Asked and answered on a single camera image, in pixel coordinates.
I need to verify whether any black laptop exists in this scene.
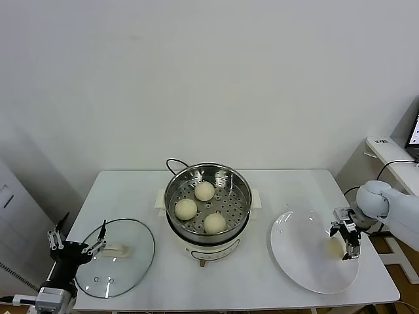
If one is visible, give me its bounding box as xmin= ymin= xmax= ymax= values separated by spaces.
xmin=404 ymin=97 xmax=419 ymax=163

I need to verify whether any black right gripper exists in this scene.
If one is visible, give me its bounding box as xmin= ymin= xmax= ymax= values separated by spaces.
xmin=329 ymin=222 xmax=363 ymax=262

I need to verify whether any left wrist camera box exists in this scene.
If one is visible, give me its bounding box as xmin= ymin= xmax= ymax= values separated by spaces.
xmin=12 ymin=293 xmax=42 ymax=308

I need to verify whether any white steamed baozi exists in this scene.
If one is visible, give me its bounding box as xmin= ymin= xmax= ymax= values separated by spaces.
xmin=194 ymin=182 xmax=216 ymax=202
xmin=204 ymin=213 xmax=228 ymax=235
xmin=174 ymin=198 xmax=198 ymax=221
xmin=322 ymin=237 xmax=347 ymax=259

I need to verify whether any white side desk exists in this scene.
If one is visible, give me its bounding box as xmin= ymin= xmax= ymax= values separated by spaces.
xmin=337 ymin=136 xmax=419 ymax=282

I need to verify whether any stainless steel steamer basket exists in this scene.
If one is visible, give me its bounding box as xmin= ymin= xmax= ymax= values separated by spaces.
xmin=163 ymin=162 xmax=253 ymax=238

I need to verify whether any cream electric cooker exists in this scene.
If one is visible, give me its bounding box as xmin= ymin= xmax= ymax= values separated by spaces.
xmin=154 ymin=188 xmax=263 ymax=268

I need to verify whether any white round plate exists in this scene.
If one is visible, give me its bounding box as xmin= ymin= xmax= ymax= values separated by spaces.
xmin=270 ymin=210 xmax=360 ymax=294

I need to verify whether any white cabinet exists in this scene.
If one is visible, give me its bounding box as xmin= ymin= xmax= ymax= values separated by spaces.
xmin=0 ymin=158 xmax=68 ymax=305

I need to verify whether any round glass lid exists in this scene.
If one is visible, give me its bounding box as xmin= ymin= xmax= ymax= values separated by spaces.
xmin=74 ymin=218 xmax=156 ymax=299

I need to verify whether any black adapter cable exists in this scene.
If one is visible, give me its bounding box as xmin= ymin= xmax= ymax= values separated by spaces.
xmin=342 ymin=160 xmax=419 ymax=197

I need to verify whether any black cooker power cable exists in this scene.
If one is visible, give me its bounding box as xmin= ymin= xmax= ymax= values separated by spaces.
xmin=165 ymin=158 xmax=191 ymax=177

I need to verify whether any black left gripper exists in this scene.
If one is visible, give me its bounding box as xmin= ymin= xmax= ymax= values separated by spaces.
xmin=47 ymin=212 xmax=108 ymax=289

